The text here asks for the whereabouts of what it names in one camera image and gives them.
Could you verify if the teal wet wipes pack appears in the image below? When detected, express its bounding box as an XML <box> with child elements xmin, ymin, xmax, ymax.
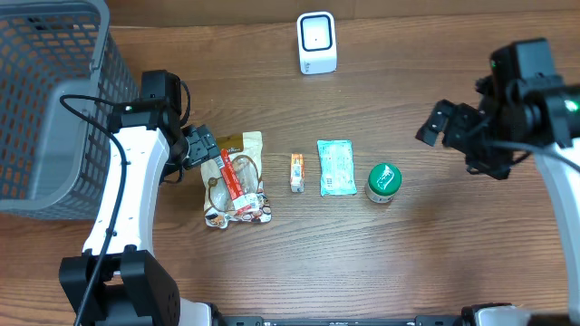
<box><xmin>317</xmin><ymin>139</ymin><xmax>357</xmax><ymax>197</ymax></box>

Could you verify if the white barcode scanner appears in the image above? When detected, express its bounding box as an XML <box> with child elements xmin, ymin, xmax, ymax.
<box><xmin>296</xmin><ymin>11</ymin><xmax>338</xmax><ymax>75</ymax></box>

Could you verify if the white brown snack bag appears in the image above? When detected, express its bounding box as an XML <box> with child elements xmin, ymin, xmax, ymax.
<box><xmin>201</xmin><ymin>131</ymin><xmax>272</xmax><ymax>229</ymax></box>

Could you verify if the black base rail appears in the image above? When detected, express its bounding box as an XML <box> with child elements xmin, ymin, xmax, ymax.
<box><xmin>212</xmin><ymin>315</ymin><xmax>466</xmax><ymax>326</ymax></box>

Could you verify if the green lid jar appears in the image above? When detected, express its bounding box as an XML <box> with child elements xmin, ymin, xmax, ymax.
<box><xmin>365</xmin><ymin>163</ymin><xmax>402</xmax><ymax>204</ymax></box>

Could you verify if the red white snack bar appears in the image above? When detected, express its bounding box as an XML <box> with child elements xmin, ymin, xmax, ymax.
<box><xmin>219</xmin><ymin>149</ymin><xmax>252</xmax><ymax>214</ymax></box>

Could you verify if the orange tissue pack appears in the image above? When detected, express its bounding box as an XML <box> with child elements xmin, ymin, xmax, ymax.
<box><xmin>290</xmin><ymin>153</ymin><xmax>305</xmax><ymax>193</ymax></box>

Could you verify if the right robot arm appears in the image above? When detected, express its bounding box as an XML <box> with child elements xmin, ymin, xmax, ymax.
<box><xmin>416</xmin><ymin>38</ymin><xmax>579</xmax><ymax>326</ymax></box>

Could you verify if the grey plastic shopping basket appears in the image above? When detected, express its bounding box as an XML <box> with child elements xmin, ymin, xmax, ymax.
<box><xmin>1</xmin><ymin>0</ymin><xmax>139</xmax><ymax>220</ymax></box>

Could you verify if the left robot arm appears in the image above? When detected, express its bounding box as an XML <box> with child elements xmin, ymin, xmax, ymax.
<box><xmin>59</xmin><ymin>70</ymin><xmax>220</xmax><ymax>325</ymax></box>

